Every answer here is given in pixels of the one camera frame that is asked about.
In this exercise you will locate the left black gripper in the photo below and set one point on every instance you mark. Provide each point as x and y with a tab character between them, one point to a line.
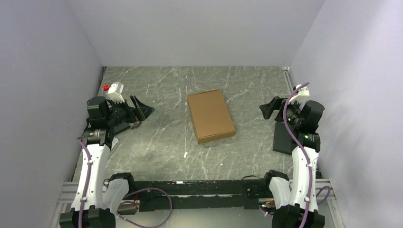
141	112

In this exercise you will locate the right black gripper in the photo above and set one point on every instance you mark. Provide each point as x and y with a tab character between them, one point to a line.
268	109

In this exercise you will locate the brown cardboard box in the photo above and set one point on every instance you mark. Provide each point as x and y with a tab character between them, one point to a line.
210	116

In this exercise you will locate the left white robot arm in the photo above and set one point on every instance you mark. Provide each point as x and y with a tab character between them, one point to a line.
92	207

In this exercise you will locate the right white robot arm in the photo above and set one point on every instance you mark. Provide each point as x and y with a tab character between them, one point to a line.
295	134

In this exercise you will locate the right black rectangular pad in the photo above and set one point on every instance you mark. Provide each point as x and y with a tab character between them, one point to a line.
282	141

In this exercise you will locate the black handled claw hammer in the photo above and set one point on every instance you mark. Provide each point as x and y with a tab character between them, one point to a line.
135	125

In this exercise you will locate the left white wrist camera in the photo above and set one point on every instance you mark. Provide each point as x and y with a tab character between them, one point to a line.
113	92

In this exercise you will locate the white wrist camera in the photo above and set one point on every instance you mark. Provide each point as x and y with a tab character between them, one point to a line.
299	95
113	92

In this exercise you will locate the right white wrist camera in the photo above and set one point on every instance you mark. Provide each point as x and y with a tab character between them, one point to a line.
299	95

